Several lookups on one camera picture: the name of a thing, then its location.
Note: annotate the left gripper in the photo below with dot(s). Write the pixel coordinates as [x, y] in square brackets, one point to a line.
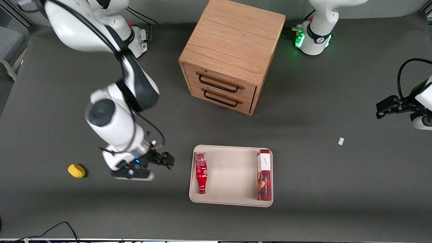
[406, 103]

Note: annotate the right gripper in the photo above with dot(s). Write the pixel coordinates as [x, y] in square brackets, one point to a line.
[154, 157]

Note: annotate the red coke bottle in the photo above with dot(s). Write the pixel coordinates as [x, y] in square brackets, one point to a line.
[201, 172]

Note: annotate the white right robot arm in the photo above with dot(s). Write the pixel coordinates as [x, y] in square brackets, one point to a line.
[114, 125]

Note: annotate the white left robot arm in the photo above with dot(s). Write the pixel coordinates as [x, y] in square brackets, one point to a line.
[317, 37]

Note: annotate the beige rectangular tray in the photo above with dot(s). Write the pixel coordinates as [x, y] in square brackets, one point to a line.
[233, 175]

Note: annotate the small white paper scrap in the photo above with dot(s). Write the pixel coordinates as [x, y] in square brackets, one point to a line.
[341, 141]

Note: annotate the yellow lemon-shaped object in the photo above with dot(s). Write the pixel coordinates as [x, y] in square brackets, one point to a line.
[76, 170]

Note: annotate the red snack box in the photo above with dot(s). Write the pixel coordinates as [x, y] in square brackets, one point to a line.
[264, 175]

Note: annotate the wooden drawer cabinet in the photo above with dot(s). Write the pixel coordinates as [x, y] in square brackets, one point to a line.
[233, 40]

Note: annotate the grey chair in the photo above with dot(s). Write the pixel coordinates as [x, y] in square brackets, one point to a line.
[8, 44]

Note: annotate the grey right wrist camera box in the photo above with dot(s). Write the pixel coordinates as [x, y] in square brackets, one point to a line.
[135, 174]

